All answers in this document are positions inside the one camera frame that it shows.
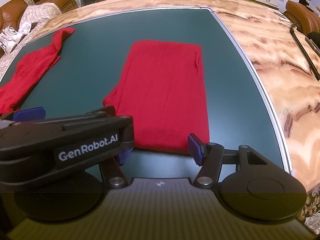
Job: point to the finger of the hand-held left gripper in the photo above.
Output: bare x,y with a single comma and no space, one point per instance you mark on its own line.
105,111
30,113

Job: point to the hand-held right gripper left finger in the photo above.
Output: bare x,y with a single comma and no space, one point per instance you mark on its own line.
124,158

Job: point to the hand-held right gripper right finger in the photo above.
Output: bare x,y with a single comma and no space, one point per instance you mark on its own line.
195,147

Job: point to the red knit pants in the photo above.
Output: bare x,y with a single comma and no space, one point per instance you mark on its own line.
165,92

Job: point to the red knit garment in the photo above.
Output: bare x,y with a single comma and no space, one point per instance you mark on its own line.
30,72

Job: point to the white sneaker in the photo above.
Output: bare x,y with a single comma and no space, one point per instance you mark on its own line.
7,43
16,35

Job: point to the brown leather sofa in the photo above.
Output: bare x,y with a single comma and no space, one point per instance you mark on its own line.
10,12

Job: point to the long black stick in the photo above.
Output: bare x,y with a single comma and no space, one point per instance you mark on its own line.
306,52

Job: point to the dark wooden rod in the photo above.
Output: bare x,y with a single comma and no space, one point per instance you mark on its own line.
313,47

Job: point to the brown leather chair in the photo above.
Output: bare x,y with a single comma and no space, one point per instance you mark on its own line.
300,15

